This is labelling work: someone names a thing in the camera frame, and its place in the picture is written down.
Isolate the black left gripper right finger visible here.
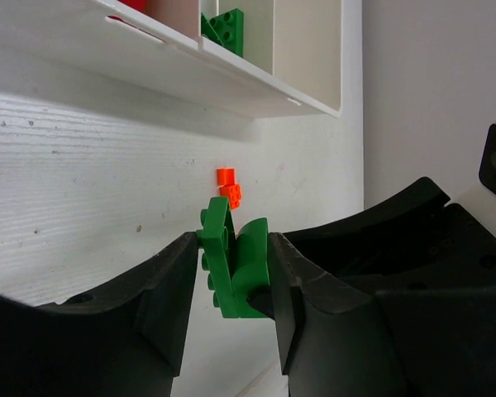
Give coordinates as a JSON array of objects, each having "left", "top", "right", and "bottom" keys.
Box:
[{"left": 269, "top": 233, "right": 496, "bottom": 396}]

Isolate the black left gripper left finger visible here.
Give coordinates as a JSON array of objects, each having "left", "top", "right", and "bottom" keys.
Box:
[{"left": 0, "top": 232, "right": 198, "bottom": 396}]

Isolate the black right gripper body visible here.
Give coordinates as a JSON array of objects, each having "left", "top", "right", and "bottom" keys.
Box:
[{"left": 346, "top": 176, "right": 496, "bottom": 293}]

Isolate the red printed duplo brick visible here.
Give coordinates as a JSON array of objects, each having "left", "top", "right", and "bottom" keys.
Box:
[{"left": 119, "top": 0, "right": 147, "bottom": 13}]

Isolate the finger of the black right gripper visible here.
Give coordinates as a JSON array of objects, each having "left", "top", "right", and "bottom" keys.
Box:
[{"left": 247, "top": 206, "right": 431, "bottom": 319}]

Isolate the white divided plastic container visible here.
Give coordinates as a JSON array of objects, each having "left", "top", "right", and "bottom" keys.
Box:
[{"left": 0, "top": 1, "right": 341, "bottom": 118}]

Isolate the orange small lego piece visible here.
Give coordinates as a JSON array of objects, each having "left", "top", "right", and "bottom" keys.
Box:
[{"left": 216, "top": 168, "right": 242, "bottom": 210}]

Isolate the green curved duplo brick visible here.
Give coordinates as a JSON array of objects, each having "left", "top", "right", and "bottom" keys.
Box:
[{"left": 231, "top": 218, "right": 269, "bottom": 318}]

